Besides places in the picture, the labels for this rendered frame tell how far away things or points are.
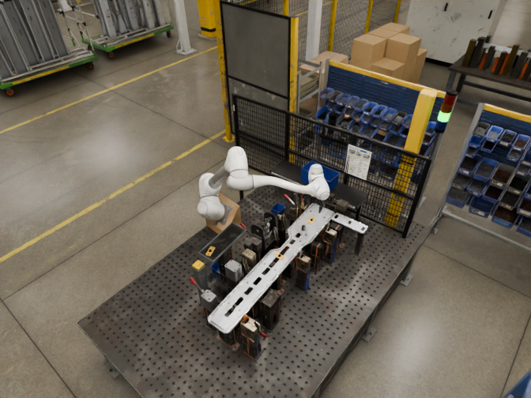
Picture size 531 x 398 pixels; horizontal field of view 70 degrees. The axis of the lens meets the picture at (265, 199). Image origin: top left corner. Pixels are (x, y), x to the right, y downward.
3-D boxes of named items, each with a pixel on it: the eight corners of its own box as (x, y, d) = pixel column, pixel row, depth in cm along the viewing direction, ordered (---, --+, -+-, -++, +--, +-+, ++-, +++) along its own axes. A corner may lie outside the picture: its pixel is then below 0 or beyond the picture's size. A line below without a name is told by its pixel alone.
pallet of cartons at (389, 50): (384, 114, 642) (397, 51, 573) (344, 99, 684) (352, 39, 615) (417, 90, 707) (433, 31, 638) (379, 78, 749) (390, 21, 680)
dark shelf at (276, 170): (356, 210, 319) (357, 207, 317) (269, 173, 360) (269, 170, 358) (367, 196, 333) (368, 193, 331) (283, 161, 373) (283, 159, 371)
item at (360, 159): (367, 182, 325) (373, 152, 304) (343, 172, 335) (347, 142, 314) (367, 180, 326) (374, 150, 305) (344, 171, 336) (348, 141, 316)
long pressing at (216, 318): (230, 338, 236) (230, 336, 235) (204, 319, 246) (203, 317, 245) (336, 212, 319) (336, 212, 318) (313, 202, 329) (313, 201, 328)
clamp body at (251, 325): (257, 363, 253) (254, 336, 229) (239, 351, 259) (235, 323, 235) (265, 351, 259) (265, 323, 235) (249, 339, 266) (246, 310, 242)
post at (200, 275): (206, 309, 284) (198, 272, 255) (198, 304, 288) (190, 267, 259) (212, 302, 289) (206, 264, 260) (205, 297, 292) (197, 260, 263)
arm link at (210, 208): (211, 222, 333) (194, 219, 315) (209, 202, 338) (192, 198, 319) (226, 218, 326) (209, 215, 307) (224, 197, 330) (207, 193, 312)
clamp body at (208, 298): (215, 333, 269) (209, 305, 246) (203, 325, 274) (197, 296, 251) (224, 323, 275) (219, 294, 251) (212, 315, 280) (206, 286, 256)
